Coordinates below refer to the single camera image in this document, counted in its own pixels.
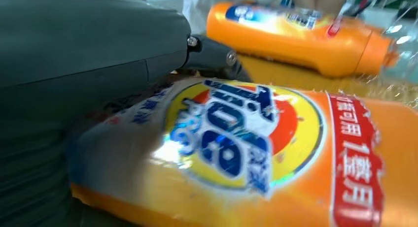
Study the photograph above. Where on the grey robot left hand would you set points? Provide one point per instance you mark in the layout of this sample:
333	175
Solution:
81	46

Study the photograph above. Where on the orange detergent bottle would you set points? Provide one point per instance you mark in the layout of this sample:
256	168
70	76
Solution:
294	46
228	147

